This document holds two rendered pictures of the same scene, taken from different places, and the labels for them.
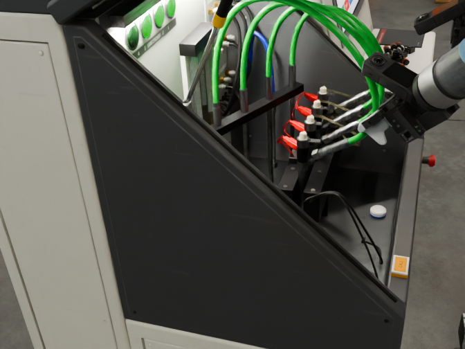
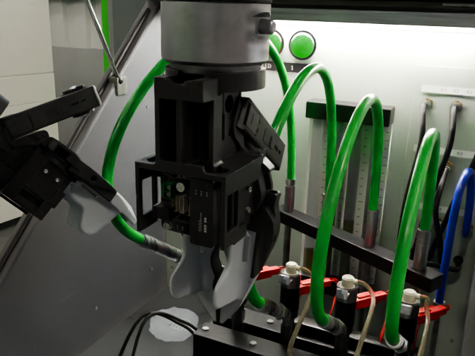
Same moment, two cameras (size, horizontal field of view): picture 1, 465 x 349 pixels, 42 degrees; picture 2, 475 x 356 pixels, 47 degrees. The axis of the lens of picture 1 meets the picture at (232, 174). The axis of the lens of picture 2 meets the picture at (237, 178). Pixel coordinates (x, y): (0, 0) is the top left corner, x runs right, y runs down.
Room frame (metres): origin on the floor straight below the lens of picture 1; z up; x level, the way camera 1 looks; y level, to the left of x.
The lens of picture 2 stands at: (1.22, -0.88, 1.45)
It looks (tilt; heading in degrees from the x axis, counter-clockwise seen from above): 18 degrees down; 96
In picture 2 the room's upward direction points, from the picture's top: 2 degrees clockwise
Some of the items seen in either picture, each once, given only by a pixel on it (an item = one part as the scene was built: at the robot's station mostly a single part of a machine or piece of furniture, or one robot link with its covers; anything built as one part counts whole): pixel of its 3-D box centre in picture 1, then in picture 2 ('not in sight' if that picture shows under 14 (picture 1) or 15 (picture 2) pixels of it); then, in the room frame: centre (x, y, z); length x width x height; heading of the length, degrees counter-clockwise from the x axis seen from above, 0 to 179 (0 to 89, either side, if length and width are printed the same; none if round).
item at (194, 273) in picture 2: not in sight; (193, 275); (1.15, -0.49, 1.24); 0.06 x 0.03 x 0.09; 70
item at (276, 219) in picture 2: not in sight; (248, 223); (1.19, -0.49, 1.28); 0.05 x 0.02 x 0.09; 160
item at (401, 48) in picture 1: (396, 54); not in sight; (1.80, -0.55, 1.01); 0.23 x 0.11 x 0.06; 160
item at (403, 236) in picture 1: (403, 232); not in sight; (1.08, -0.39, 0.87); 0.62 x 0.04 x 0.16; 160
